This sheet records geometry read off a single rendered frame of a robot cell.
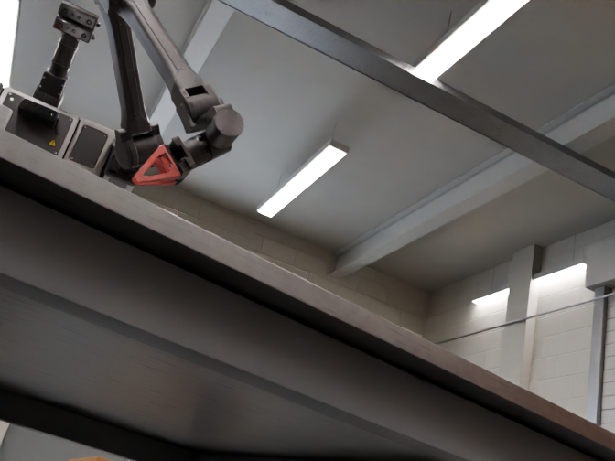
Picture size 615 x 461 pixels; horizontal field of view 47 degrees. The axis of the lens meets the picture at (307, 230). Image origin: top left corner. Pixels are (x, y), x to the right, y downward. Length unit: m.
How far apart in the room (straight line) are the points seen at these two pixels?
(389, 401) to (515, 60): 4.15
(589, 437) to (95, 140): 1.47
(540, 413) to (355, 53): 3.57
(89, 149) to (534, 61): 3.35
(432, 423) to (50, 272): 0.39
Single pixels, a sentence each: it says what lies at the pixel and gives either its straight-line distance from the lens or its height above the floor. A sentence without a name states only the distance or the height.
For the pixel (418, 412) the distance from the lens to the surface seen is 0.72.
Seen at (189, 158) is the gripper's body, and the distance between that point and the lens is 1.33.
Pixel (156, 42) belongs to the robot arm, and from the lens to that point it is 1.53.
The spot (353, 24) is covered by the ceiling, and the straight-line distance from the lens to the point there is 4.69.
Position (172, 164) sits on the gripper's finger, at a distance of 1.35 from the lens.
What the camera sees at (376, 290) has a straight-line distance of 7.92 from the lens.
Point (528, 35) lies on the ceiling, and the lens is 4.58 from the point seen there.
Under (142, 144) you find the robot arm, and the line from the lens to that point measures 1.79.
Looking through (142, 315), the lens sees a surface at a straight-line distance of 0.57.
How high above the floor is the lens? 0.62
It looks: 25 degrees up
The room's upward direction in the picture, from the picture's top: 15 degrees clockwise
